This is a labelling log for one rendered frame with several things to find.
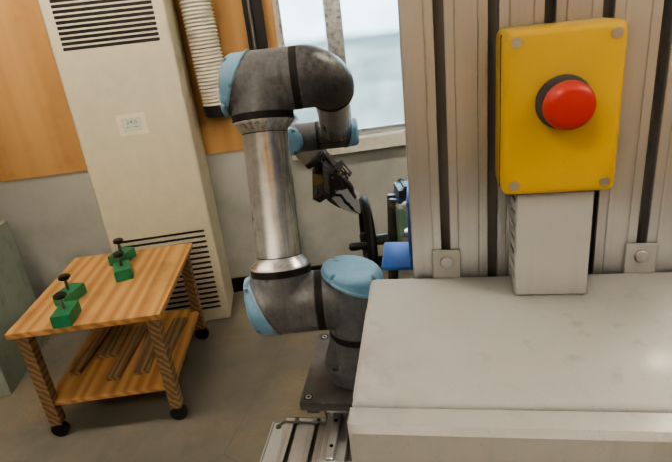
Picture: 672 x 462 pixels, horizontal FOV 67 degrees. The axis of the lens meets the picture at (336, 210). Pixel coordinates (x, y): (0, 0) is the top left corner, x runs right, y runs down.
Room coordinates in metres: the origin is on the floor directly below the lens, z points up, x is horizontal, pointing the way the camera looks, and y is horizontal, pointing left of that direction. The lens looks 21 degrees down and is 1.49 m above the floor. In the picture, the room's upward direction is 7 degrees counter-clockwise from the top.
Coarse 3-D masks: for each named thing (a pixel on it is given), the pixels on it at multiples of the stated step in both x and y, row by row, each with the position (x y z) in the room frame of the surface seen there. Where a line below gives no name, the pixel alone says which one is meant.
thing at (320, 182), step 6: (318, 168) 1.39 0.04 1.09; (324, 168) 1.38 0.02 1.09; (312, 174) 1.40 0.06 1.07; (318, 174) 1.38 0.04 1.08; (324, 174) 1.36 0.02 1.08; (312, 180) 1.38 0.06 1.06; (318, 180) 1.36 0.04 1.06; (324, 180) 1.34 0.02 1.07; (318, 186) 1.33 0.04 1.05; (324, 186) 1.33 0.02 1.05; (318, 192) 1.32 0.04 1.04; (324, 192) 1.31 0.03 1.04; (318, 198) 1.31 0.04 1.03; (324, 198) 1.31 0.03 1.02
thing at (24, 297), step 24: (0, 240) 2.33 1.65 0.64; (0, 264) 2.26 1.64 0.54; (0, 288) 2.19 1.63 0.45; (24, 288) 2.37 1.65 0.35; (0, 312) 2.12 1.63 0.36; (24, 312) 2.30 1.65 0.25; (0, 336) 2.05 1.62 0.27; (48, 336) 2.43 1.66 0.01; (0, 360) 1.99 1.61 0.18; (0, 384) 1.97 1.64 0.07
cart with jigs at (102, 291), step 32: (96, 256) 2.26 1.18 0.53; (128, 256) 2.15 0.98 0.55; (160, 256) 2.17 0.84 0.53; (64, 288) 1.85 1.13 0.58; (96, 288) 1.92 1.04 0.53; (128, 288) 1.88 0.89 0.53; (160, 288) 1.85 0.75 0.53; (192, 288) 2.23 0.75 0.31; (32, 320) 1.71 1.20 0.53; (64, 320) 1.63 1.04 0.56; (96, 320) 1.65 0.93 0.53; (128, 320) 1.64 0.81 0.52; (160, 320) 1.69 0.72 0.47; (192, 320) 2.14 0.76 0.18; (32, 352) 1.65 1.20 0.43; (96, 352) 1.96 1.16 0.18; (128, 352) 1.91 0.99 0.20; (160, 352) 1.66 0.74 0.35; (64, 384) 1.76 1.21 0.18; (96, 384) 1.74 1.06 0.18; (128, 384) 1.71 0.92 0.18; (160, 384) 1.69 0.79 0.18; (64, 416) 1.68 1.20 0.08
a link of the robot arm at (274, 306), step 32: (224, 64) 0.94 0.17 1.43; (256, 64) 0.93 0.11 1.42; (288, 64) 0.93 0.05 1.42; (224, 96) 0.92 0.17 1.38; (256, 96) 0.91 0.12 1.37; (288, 96) 0.92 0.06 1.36; (256, 128) 0.91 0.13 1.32; (256, 160) 0.90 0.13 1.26; (288, 160) 0.92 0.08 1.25; (256, 192) 0.89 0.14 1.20; (288, 192) 0.89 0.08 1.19; (256, 224) 0.88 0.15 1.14; (288, 224) 0.87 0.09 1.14; (288, 256) 0.85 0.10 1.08; (256, 288) 0.83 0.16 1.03; (288, 288) 0.82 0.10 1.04; (256, 320) 0.80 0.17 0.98; (288, 320) 0.80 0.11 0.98
